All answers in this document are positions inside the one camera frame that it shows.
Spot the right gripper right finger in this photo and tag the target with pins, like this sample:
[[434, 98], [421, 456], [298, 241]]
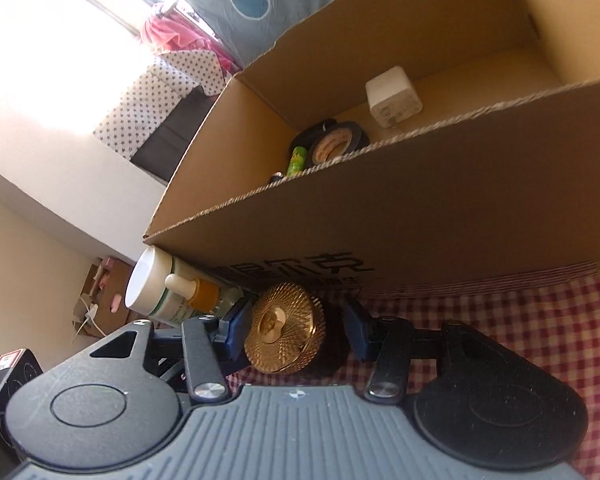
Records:
[[387, 343]]

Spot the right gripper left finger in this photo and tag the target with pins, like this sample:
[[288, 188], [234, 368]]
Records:
[[213, 348]]

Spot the gold lidded jar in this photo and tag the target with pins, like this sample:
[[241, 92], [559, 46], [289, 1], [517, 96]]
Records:
[[296, 333]]

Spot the white supplement bottle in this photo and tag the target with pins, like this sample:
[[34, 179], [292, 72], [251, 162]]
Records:
[[147, 295]]

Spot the black cylindrical tube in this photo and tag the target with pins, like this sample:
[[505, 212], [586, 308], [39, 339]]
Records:
[[278, 176]]

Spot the green lip balm tube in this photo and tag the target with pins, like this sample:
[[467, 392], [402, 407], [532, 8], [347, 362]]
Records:
[[297, 161]]

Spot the black tape roll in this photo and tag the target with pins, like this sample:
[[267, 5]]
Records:
[[328, 140]]

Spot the white power adapter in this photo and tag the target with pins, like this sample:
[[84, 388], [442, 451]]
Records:
[[392, 98]]

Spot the pink checkered tablecloth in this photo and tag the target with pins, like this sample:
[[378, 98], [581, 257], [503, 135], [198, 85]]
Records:
[[550, 317]]

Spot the black speaker device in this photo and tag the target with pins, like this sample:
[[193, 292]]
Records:
[[16, 369]]

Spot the brown cardboard box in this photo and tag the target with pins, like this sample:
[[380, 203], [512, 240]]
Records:
[[498, 174]]

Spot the polka dot cloth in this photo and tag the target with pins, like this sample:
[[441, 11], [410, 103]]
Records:
[[169, 78]]

